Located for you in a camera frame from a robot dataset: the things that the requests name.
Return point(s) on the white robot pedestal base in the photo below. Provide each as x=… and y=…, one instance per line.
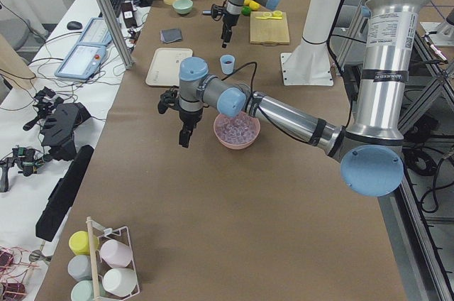
x=309, y=63

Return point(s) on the mint green bowl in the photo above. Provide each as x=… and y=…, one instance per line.
x=183, y=7

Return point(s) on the teach pendant near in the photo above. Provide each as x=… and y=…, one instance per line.
x=81, y=62

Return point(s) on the black computer mouse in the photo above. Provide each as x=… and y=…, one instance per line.
x=74, y=26

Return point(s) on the teach pendant far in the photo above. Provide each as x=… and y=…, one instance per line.
x=96, y=32

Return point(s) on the white wire cup rack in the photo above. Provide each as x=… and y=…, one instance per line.
x=98, y=235

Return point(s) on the white frosted cup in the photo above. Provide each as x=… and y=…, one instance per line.
x=120, y=281

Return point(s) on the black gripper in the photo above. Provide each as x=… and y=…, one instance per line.
x=188, y=118
x=228, y=20

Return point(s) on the light blue plastic cup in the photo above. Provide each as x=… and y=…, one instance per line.
x=227, y=69

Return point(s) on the teach pendant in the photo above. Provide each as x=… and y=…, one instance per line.
x=81, y=62
x=96, y=32

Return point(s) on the pink bowl of ice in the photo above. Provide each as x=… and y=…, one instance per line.
x=237, y=132

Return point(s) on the lemon half upper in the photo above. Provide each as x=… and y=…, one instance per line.
x=277, y=14

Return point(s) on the cream rabbit tray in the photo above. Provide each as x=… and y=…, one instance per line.
x=164, y=68

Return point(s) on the grey folded cloth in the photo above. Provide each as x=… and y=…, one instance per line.
x=171, y=35

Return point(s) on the wooden cutting board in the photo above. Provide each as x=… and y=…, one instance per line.
x=268, y=32

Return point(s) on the yellow plastic knife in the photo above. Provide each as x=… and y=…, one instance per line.
x=272, y=18

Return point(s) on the green frosted cup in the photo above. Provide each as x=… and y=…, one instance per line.
x=82, y=291

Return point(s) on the yellow frosted cup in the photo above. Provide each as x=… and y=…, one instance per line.
x=79, y=243

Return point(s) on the whole yellow lemon right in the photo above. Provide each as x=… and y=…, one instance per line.
x=254, y=6

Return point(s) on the grey frosted cup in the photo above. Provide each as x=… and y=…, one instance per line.
x=79, y=268

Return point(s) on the pink frosted cup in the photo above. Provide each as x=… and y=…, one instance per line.
x=116, y=254

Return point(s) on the aluminium frame post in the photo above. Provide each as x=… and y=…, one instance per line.
x=115, y=31

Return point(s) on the green lime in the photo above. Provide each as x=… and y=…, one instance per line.
x=246, y=11

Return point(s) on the black bar device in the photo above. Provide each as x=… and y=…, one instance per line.
x=63, y=195

